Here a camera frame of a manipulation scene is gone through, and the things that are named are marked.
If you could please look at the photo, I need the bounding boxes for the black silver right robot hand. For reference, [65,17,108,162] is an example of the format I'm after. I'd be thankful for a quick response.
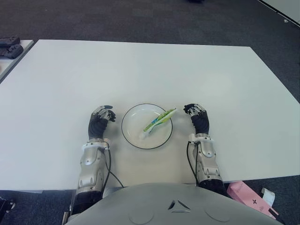
[183,103,210,135]

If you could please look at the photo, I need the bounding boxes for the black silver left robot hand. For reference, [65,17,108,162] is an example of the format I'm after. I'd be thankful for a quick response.
[88,105,117,140]

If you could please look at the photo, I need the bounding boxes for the green white toothpaste tube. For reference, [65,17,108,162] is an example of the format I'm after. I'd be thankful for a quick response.
[138,107,177,139]

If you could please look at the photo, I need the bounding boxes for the white plate black rim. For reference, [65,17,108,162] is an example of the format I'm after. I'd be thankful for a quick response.
[121,103,173,150]

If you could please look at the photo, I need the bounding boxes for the pink cardboard box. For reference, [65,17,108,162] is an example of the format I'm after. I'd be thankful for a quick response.
[226,181,280,220]

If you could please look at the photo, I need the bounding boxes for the grey robot torso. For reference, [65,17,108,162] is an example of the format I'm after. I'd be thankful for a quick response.
[65,182,282,225]

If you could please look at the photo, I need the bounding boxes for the white paper tag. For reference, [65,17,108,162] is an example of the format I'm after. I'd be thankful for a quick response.
[261,187,276,207]

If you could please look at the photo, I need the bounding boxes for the light grey side table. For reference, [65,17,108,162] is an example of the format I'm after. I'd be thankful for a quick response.
[0,39,35,83]

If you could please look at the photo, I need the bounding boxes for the black game controller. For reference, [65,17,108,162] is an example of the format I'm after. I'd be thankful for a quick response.
[0,35,21,46]
[0,45,24,59]

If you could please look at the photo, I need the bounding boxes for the black floor device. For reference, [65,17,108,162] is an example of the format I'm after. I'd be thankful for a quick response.
[0,196,16,214]

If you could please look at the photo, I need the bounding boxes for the white neighbouring desk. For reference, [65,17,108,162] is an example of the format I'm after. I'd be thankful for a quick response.
[257,0,300,29]

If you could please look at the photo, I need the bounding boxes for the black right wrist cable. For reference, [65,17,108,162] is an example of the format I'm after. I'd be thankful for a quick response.
[186,141,199,186]

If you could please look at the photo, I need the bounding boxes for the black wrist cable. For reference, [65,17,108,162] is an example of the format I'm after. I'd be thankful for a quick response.
[186,141,199,186]
[99,147,125,188]

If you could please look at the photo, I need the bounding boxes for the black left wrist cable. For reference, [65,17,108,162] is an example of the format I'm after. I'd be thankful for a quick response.
[99,147,125,188]

